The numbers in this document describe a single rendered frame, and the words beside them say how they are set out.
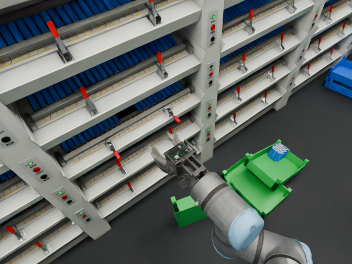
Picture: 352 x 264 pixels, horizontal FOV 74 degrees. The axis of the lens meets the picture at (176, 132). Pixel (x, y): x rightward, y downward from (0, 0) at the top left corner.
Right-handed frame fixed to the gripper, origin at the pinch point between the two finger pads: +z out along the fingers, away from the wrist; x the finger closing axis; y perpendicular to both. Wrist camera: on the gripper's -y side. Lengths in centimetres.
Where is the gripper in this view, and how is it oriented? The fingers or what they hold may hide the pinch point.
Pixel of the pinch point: (160, 143)
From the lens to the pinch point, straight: 74.4
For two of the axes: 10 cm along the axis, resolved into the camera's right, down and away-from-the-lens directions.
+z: -5.9, -5.6, 5.8
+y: -1.0, -6.6, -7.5
